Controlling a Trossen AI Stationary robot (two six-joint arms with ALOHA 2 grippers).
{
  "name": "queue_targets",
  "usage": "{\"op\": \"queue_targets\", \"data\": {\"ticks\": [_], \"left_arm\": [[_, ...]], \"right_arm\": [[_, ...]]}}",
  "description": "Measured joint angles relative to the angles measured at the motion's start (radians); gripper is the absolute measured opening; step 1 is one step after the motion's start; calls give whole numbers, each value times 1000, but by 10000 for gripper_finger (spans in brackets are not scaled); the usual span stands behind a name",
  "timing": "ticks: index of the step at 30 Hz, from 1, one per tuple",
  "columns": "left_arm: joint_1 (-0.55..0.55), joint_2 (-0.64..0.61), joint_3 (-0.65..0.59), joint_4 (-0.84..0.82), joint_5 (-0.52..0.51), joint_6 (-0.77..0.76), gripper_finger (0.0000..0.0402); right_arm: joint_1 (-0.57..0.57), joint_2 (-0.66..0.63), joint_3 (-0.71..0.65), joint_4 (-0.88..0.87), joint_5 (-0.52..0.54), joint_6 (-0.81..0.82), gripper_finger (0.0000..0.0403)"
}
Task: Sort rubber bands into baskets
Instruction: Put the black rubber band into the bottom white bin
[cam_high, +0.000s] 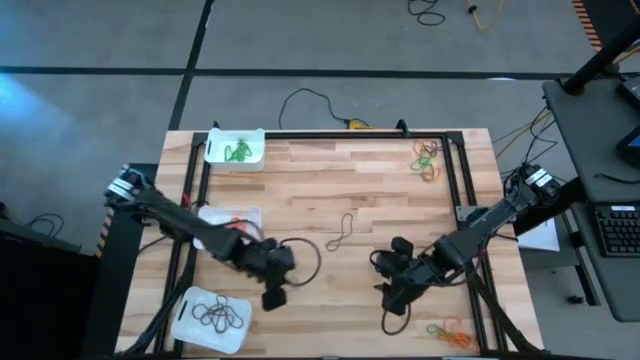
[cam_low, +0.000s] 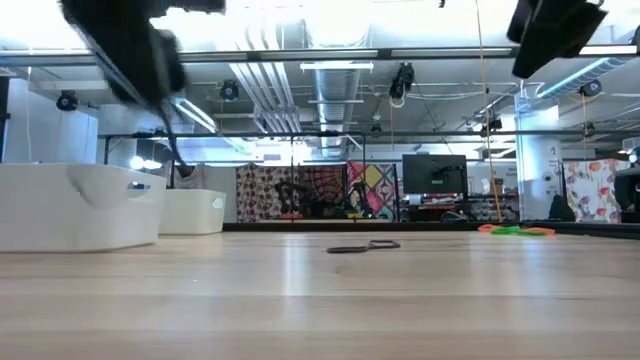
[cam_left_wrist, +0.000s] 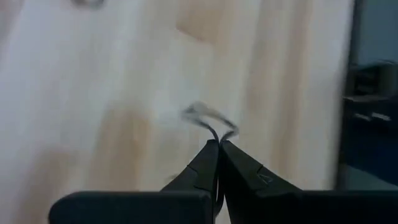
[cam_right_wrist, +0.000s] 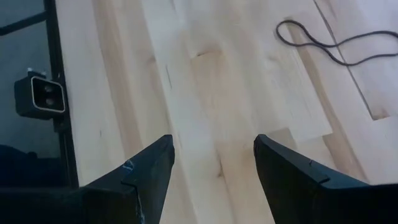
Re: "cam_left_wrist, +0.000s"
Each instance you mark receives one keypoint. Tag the black equipment block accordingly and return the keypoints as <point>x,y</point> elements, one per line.
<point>373,140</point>

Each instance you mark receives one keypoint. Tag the black aluminium table frame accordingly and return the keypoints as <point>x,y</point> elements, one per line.
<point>354,31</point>

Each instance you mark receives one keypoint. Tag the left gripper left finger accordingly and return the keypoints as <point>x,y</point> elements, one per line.
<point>174,205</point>

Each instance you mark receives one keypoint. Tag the black rubber band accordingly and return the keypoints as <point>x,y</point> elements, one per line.
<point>199,123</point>

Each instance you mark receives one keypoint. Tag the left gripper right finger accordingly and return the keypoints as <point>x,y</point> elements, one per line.
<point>264,202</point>

